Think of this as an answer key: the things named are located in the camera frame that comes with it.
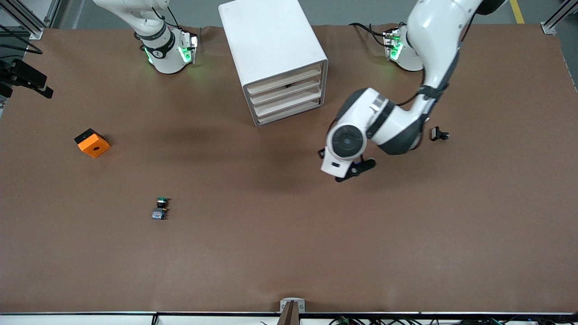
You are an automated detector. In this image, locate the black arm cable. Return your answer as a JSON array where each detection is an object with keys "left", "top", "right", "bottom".
[
  {"left": 0, "top": 25, "right": 43, "bottom": 55},
  {"left": 396, "top": 18, "right": 472, "bottom": 107}
]

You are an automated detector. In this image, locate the black base cable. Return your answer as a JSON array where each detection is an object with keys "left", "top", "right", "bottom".
[{"left": 350, "top": 23, "right": 391, "bottom": 48}]

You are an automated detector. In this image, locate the aluminium frame profile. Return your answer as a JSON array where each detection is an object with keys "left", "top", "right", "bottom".
[
  {"left": 0, "top": 0, "right": 61, "bottom": 39},
  {"left": 541, "top": 0, "right": 578, "bottom": 35}
]

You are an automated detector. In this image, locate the white table edge rail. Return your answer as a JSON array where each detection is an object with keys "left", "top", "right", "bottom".
[{"left": 0, "top": 311, "right": 578, "bottom": 325}]

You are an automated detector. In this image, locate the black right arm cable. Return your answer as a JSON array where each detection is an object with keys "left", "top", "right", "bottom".
[{"left": 0, "top": 25, "right": 43, "bottom": 55}]

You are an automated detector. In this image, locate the green push button switch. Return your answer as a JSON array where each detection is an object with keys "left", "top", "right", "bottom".
[{"left": 151, "top": 197, "right": 171, "bottom": 221}]

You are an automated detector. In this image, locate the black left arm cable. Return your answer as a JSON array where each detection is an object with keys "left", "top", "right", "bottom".
[{"left": 396, "top": 18, "right": 472, "bottom": 107}]

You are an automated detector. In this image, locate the orange and black box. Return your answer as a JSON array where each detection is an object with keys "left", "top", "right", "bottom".
[{"left": 75, "top": 129, "right": 111, "bottom": 158}]

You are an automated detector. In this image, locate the grey table edge bracket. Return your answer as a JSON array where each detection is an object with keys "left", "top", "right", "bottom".
[{"left": 278, "top": 298, "right": 306, "bottom": 325}]

